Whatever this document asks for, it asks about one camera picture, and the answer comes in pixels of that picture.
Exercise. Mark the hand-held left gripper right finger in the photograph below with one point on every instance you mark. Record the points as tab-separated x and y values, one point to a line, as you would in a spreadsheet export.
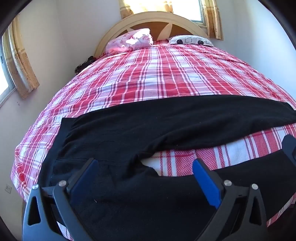
205	180

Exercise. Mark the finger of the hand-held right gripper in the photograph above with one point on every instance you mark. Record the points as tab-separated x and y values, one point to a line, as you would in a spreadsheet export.
290	148

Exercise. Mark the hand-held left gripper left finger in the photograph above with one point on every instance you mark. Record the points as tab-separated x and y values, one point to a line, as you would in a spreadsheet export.
84	180

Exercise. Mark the black pants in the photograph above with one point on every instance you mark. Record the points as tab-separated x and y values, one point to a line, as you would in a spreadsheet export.
161	122

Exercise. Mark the red plaid bed sheet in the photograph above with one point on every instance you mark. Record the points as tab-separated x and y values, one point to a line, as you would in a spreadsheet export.
161	74

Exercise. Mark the dark floral cloth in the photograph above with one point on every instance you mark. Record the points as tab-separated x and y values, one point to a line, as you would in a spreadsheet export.
84	64

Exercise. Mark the side window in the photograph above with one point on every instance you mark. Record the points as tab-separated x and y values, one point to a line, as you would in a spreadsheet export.
5	78

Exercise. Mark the beige patterned curtain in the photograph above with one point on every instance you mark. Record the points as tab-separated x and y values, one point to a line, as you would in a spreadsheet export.
126	9
214	18
22	64

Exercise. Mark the white patterned pillow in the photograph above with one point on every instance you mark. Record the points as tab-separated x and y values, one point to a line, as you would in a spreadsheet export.
189	39

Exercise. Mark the pink floral pillow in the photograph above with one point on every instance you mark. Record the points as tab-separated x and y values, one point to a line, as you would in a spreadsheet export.
129	42

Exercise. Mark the cream wooden headboard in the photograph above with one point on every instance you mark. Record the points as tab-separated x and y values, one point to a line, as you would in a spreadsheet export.
148	17

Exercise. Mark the window behind headboard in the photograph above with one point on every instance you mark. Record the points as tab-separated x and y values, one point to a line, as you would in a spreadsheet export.
185	8

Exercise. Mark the white wall socket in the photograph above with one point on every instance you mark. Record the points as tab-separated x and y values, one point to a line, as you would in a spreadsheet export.
8	188

